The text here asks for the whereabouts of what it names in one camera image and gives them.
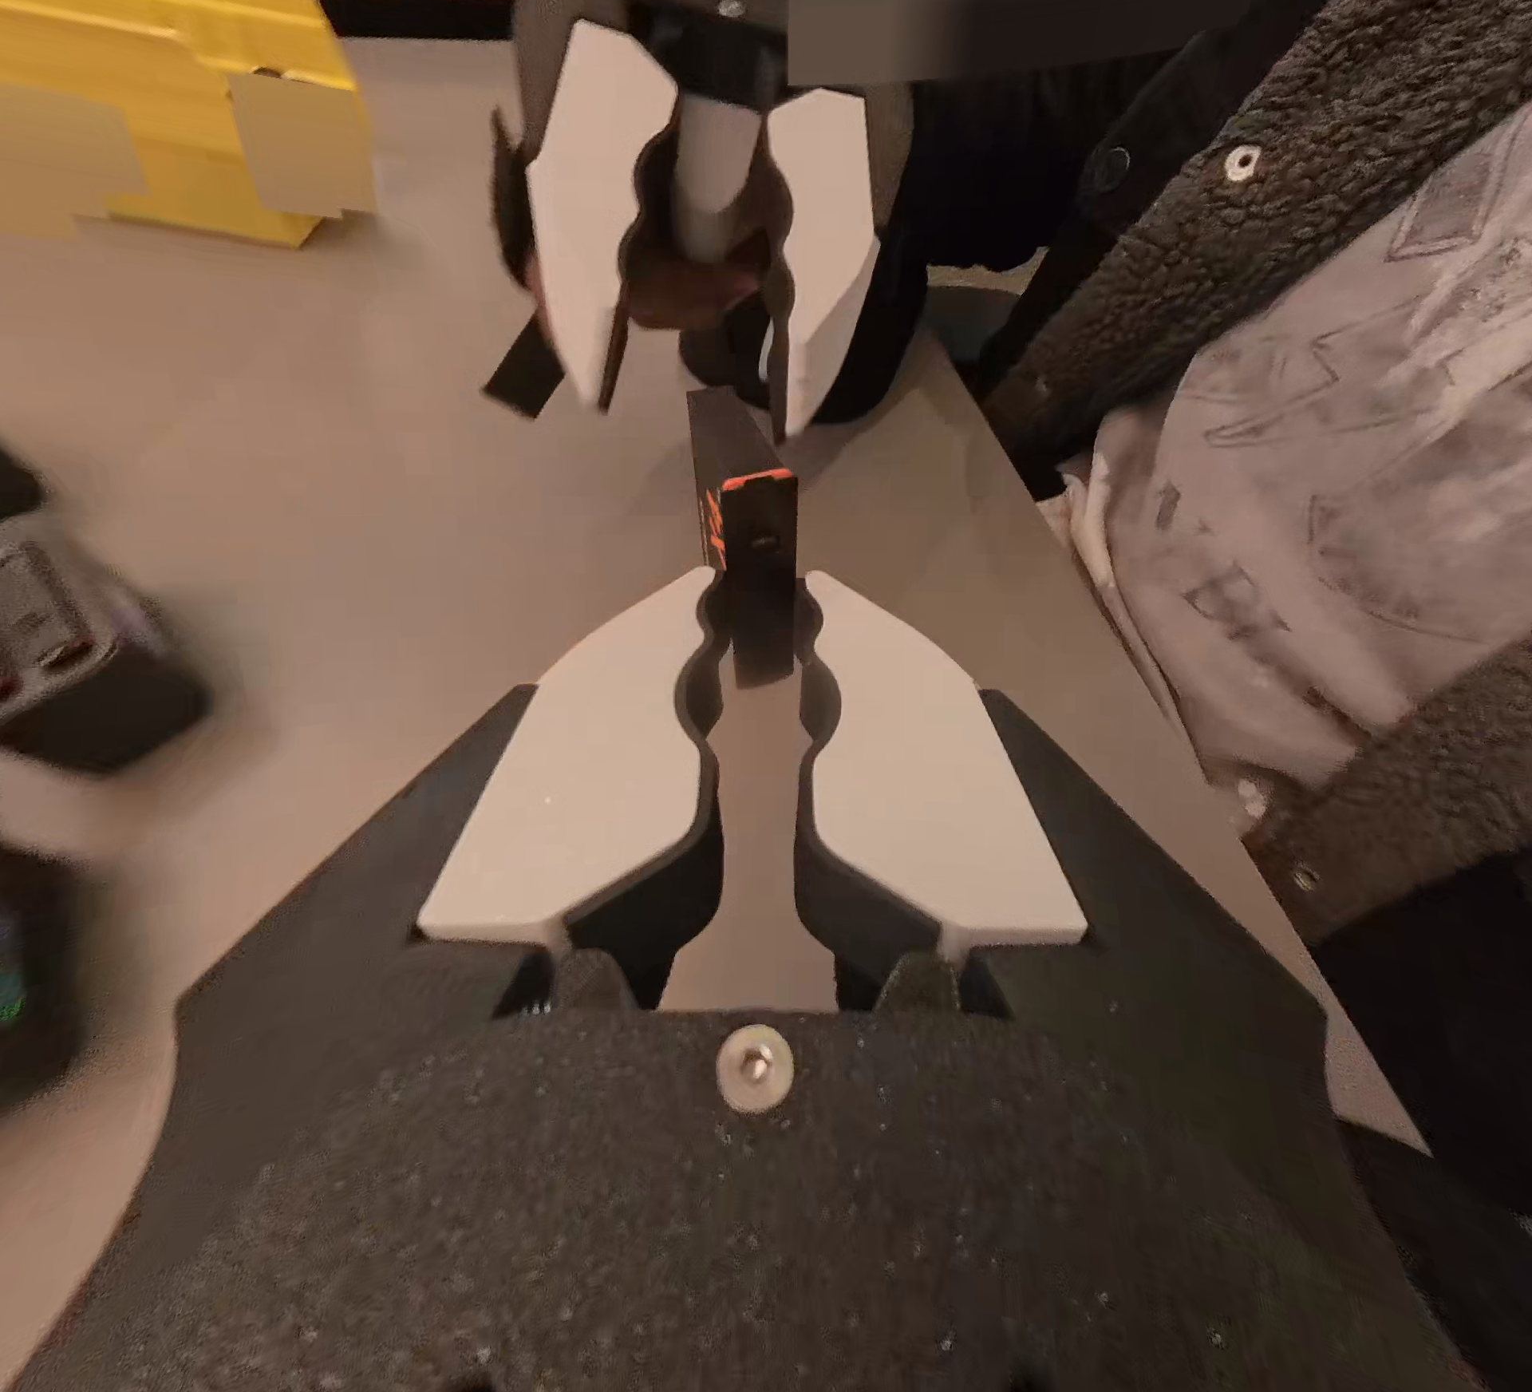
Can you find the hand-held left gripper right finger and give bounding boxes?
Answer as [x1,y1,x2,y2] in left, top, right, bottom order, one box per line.
[792,567,1091,1005]

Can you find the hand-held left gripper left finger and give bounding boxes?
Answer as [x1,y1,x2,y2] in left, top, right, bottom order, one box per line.
[414,565,728,1005]

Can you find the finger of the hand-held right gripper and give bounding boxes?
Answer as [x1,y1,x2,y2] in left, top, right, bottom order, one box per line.
[521,20,686,414]
[755,86,883,448]

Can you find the orange-tabbed black battery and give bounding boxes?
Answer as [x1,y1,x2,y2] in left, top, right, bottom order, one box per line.
[685,389,800,691]

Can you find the yellow storage bin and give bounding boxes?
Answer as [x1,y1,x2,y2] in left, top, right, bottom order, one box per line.
[0,0,379,250]

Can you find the black battery charger case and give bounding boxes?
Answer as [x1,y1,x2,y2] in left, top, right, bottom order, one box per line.
[0,443,218,777]
[0,851,81,1112]

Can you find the person's right hand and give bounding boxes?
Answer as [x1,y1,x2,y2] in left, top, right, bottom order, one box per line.
[619,231,774,332]

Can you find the dark fleece jacket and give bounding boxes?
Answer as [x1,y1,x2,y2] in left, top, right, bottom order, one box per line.
[975,0,1532,945]

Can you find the grey printed shirt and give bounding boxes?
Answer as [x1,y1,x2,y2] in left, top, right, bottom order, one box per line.
[1058,100,1532,818]

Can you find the black trousers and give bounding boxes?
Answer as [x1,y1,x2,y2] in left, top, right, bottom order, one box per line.
[1308,853,1532,1227]

